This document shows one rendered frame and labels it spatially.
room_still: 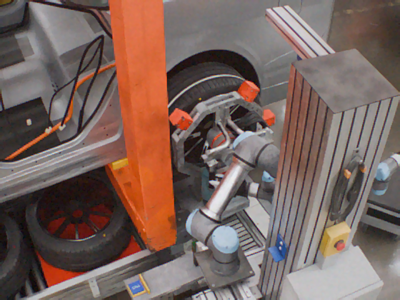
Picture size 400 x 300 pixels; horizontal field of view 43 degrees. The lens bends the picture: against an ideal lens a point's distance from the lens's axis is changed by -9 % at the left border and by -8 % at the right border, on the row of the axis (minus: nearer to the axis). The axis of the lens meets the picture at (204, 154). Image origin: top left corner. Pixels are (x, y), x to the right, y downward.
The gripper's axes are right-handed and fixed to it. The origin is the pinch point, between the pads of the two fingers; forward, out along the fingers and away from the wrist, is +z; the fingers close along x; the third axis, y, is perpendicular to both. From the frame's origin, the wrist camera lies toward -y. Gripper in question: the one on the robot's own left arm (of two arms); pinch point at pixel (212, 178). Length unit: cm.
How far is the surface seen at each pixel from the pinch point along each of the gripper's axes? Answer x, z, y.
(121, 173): 1, 54, 15
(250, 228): 29, -19, 76
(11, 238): -52, 108, 33
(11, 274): -73, 97, 37
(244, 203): 43, -11, 67
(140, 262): -33, 33, 49
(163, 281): -47, 14, 38
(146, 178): -33.8, 21.8, -29.6
